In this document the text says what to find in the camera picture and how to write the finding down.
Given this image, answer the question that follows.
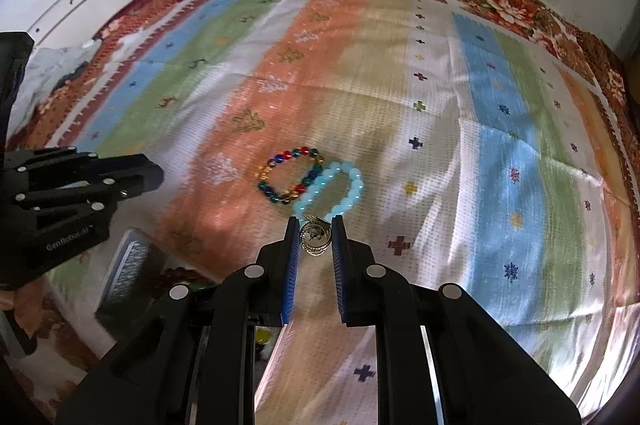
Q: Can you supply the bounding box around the silver ring stack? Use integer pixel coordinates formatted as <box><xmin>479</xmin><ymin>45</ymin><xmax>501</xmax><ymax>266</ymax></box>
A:
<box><xmin>299</xmin><ymin>215</ymin><xmax>332</xmax><ymax>257</ymax></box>

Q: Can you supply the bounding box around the striped colourful bed blanket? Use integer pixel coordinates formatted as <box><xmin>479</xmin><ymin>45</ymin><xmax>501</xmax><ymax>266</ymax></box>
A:
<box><xmin>44</xmin><ymin>0</ymin><xmax>632</xmax><ymax>425</ymax></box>

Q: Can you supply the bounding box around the person's left hand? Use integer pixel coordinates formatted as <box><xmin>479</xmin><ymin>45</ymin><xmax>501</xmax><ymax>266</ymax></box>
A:
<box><xmin>0</xmin><ymin>278</ymin><xmax>46</xmax><ymax>337</ymax></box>

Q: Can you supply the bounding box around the light blue bead bracelet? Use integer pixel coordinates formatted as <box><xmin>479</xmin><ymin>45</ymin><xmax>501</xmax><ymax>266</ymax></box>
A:
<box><xmin>292</xmin><ymin>160</ymin><xmax>367</xmax><ymax>221</ymax></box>

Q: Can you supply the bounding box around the multicolour glass bead bracelet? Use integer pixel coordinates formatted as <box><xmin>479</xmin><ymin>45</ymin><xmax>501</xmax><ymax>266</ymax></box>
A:
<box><xmin>256</xmin><ymin>145</ymin><xmax>326</xmax><ymax>206</ymax></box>

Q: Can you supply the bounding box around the beige jewelry box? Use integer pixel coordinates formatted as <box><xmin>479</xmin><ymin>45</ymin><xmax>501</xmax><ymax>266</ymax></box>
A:
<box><xmin>94</xmin><ymin>228</ymin><xmax>222</xmax><ymax>341</ymax></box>

